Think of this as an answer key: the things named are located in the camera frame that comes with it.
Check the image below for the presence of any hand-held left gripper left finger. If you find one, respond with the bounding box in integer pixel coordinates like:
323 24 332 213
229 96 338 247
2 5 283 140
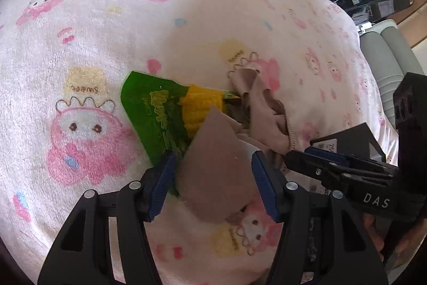
37 151 177 285

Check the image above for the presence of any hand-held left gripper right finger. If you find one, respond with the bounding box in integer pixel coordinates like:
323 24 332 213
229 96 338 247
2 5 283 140
251 151 389 285

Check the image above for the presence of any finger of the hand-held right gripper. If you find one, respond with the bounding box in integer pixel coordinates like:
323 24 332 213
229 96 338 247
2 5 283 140
304 145 394 174
284 151 396 195

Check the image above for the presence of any beige fabric garment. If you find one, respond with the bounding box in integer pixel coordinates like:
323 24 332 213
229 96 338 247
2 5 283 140
175 68 301 225

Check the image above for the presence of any green corn snack packet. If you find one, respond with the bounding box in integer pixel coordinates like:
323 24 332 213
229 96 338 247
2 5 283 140
120 71 241 197

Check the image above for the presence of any person's right hand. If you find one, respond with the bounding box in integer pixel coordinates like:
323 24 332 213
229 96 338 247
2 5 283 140
363 213 421 272

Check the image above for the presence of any pink printed blanket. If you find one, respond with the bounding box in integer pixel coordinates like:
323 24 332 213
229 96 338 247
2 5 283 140
0 0 399 285

